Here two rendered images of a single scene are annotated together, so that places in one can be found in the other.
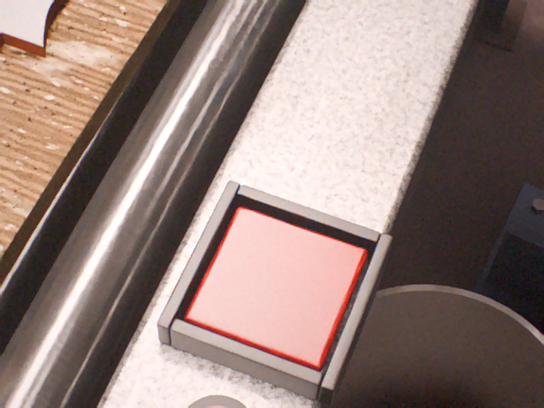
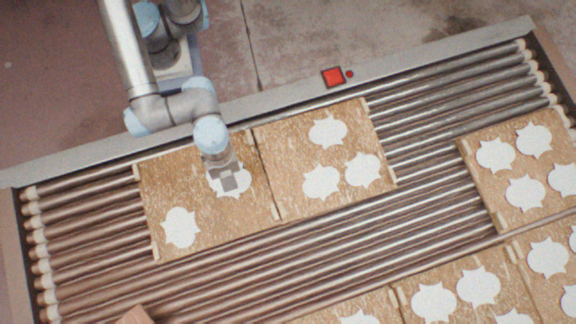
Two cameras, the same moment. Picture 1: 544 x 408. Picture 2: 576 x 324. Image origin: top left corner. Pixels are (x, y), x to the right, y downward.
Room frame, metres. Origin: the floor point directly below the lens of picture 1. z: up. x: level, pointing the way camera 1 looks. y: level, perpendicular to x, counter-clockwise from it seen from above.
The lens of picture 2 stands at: (0.83, 0.45, 2.28)
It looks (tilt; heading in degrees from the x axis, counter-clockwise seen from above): 73 degrees down; 225
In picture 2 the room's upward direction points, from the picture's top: 7 degrees clockwise
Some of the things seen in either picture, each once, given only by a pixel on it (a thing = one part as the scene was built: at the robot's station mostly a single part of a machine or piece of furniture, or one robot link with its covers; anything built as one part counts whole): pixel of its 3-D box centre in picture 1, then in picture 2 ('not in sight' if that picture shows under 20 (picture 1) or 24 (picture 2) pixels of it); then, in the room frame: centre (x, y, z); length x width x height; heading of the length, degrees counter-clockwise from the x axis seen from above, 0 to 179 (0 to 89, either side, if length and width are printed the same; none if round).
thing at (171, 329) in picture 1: (278, 288); (333, 77); (0.21, 0.00, 0.92); 0.08 x 0.08 x 0.02; 71
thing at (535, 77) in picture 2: not in sight; (309, 149); (0.45, 0.16, 0.90); 1.95 x 0.05 x 0.05; 161
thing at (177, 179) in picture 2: not in sight; (205, 193); (0.82, 0.07, 0.93); 0.41 x 0.35 x 0.02; 161
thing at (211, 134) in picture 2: not in sight; (211, 138); (0.74, 0.09, 1.36); 0.09 x 0.08 x 0.11; 70
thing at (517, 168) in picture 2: not in sight; (530, 166); (-0.12, 0.68, 0.94); 0.41 x 0.35 x 0.04; 161
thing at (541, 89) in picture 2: not in sight; (314, 163); (0.46, 0.20, 0.90); 1.95 x 0.05 x 0.05; 161
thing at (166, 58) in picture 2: not in sight; (157, 45); (0.65, -0.48, 0.96); 0.15 x 0.15 x 0.10
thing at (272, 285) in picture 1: (277, 290); (333, 77); (0.21, 0.00, 0.92); 0.06 x 0.06 x 0.01; 71
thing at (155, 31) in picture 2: not in sight; (148, 25); (0.65, -0.48, 1.08); 0.13 x 0.12 x 0.14; 160
